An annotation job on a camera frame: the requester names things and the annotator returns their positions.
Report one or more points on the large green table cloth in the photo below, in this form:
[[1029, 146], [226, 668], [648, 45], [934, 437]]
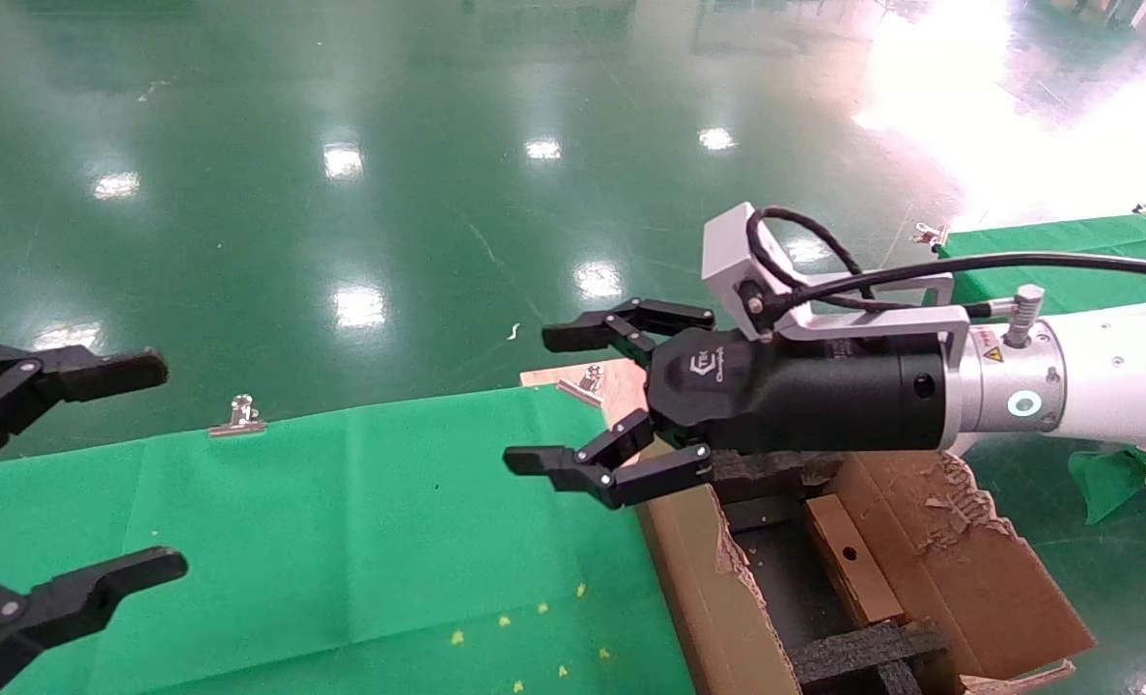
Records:
[[293, 531]]

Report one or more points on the black foam insert block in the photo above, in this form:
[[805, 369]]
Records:
[[775, 470]]

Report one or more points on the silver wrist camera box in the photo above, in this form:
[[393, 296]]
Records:
[[727, 261]]

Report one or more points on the green cloth with hanging corner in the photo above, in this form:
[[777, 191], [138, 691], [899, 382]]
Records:
[[1094, 236]]

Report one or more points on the large open brown carton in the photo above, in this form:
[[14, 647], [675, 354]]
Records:
[[978, 569]]

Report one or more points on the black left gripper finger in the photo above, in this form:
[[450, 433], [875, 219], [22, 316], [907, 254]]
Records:
[[99, 375], [70, 600]]

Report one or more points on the silver camera mount bracket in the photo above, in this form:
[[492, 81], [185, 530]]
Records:
[[881, 325]]

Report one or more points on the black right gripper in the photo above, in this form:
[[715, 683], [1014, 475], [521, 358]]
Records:
[[804, 401]]

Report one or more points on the black foam insert strip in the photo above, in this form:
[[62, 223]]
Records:
[[852, 652]]

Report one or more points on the small brown cardboard box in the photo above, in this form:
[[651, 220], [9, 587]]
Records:
[[852, 560]]

